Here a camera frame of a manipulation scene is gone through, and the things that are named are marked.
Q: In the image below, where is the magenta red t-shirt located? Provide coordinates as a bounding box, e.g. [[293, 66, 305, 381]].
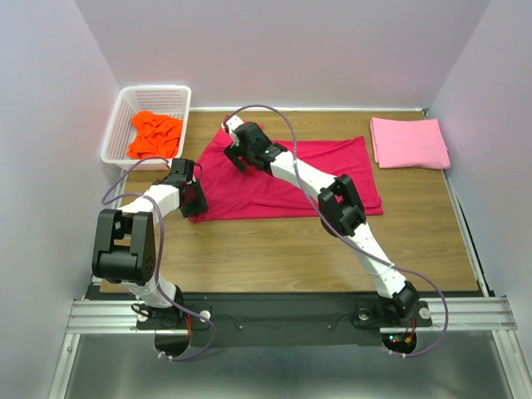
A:
[[190, 116, 383, 223]]

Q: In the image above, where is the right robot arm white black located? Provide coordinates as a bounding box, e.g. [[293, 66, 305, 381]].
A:
[[222, 116, 420, 324]]

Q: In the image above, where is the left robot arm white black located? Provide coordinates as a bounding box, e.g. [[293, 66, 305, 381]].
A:
[[91, 158, 209, 328]]

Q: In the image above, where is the orange t-shirt in basket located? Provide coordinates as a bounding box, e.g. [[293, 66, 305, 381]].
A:
[[127, 110, 184, 160]]

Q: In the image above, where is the white plastic laundry basket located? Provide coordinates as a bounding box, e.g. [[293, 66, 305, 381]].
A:
[[101, 85, 191, 170]]

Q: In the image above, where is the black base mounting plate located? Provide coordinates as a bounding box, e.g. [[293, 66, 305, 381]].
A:
[[85, 291, 433, 348]]

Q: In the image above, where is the folded light pink t-shirt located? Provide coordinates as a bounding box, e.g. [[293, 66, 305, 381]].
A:
[[370, 118, 451, 170]]

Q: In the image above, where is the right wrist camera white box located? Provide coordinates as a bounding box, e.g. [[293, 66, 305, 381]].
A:
[[221, 116, 244, 133]]

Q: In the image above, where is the aluminium frame rail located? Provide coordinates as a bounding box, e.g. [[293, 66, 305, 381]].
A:
[[47, 170, 157, 399]]

